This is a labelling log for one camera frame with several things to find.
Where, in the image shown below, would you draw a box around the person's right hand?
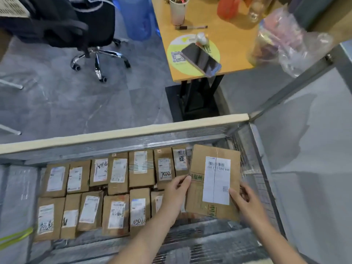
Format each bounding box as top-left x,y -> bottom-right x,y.
229,182 -> 265,227

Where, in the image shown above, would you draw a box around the person's left hand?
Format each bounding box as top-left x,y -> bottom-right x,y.
158,175 -> 192,226

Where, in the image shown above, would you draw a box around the large cardboard parcel white label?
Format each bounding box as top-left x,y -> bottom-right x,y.
185,144 -> 242,222

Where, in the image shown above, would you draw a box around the person's left forearm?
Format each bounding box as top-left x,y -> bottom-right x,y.
107,216 -> 179,264

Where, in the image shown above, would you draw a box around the person's right forearm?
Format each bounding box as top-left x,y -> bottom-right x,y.
245,221 -> 308,264

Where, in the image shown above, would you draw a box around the rows of small cardboard parcels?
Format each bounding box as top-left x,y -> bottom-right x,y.
34,146 -> 193,242

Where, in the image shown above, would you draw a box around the metal cage cart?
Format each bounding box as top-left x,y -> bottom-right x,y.
0,41 -> 352,264

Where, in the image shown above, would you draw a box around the cream foam edge padding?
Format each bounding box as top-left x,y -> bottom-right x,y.
0,114 -> 250,155

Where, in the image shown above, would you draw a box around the round yellow-green mat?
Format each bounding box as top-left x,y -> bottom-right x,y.
167,34 -> 221,77

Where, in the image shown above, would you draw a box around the dark smartphone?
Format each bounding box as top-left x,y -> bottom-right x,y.
181,42 -> 222,78

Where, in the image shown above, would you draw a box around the wooden table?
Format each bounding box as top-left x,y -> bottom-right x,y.
150,0 -> 352,82

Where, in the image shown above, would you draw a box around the black marker pen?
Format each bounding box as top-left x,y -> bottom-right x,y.
175,25 -> 208,31

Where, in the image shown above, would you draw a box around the clear plastic bag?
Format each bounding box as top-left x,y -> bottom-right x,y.
249,8 -> 335,78

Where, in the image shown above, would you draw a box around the grey plastic mailer bag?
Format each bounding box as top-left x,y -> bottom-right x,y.
0,164 -> 42,246

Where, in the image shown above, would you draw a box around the white paper cup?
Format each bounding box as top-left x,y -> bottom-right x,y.
168,0 -> 190,26

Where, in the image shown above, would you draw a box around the blue water jug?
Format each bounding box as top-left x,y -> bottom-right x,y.
113,0 -> 160,41

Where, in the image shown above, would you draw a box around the black office chair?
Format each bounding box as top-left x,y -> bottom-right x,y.
27,0 -> 131,83

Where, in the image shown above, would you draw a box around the orange-red container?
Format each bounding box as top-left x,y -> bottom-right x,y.
217,0 -> 248,21

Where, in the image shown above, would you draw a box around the white metal bar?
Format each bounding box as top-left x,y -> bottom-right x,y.
0,124 -> 22,136
0,79 -> 24,90

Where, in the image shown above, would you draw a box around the clear glass bottle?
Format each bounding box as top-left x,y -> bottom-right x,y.
247,1 -> 266,23

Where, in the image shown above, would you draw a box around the black bag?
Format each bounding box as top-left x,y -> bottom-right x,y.
0,0 -> 89,49

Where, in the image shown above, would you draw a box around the white perforated basket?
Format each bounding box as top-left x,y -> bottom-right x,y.
0,0 -> 30,18

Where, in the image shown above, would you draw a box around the yellow-green strap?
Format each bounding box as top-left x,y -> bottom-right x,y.
0,227 -> 34,249

